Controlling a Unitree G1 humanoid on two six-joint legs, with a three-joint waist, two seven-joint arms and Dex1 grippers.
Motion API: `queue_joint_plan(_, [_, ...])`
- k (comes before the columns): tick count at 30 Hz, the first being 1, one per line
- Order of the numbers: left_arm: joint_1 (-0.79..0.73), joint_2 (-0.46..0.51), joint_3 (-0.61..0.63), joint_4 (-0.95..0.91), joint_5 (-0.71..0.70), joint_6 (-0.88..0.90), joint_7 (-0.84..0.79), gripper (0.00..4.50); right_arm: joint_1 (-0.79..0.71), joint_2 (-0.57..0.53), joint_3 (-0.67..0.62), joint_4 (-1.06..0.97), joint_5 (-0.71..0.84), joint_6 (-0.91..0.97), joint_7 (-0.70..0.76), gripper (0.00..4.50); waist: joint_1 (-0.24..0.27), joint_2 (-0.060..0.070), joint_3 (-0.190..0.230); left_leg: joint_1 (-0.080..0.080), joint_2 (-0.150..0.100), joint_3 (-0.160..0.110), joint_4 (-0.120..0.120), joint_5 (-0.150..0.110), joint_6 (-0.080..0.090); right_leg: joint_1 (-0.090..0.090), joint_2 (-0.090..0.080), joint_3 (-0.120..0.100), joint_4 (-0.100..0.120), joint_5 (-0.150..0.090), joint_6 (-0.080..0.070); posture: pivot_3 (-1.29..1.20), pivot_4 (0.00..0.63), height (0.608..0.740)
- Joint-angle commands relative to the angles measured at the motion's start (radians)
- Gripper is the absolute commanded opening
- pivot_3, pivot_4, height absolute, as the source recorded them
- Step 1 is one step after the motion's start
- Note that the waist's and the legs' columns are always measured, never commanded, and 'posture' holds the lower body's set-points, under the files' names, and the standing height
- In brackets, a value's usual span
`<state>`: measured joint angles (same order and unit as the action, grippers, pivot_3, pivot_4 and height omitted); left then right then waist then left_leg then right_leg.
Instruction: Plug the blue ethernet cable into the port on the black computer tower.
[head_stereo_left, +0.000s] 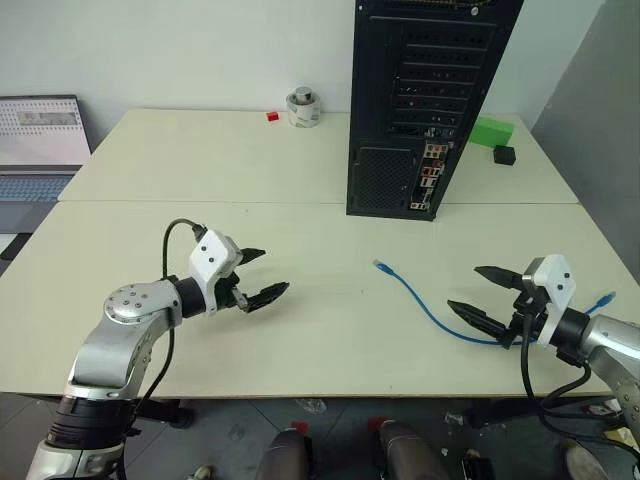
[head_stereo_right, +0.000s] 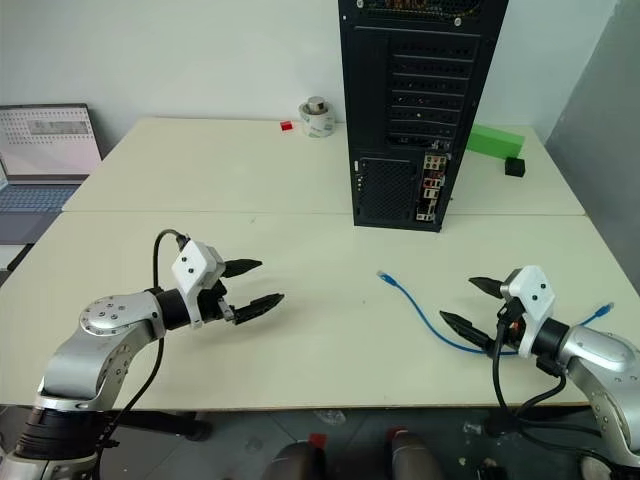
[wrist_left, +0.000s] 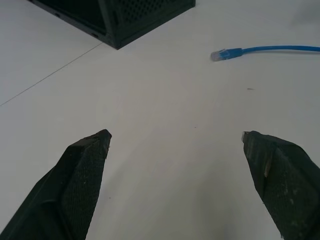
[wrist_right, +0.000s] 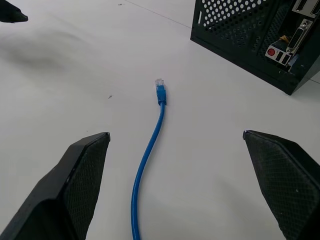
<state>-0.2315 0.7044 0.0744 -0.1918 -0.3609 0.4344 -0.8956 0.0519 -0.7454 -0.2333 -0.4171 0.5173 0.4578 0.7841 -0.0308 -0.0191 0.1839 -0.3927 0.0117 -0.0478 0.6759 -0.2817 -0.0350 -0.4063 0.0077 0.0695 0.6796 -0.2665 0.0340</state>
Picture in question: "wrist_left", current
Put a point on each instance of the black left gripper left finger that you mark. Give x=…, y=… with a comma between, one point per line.
x=72, y=185

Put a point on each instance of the black perforated computer case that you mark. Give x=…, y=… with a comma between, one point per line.
x=117, y=17

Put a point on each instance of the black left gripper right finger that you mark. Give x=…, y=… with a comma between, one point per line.
x=287, y=182

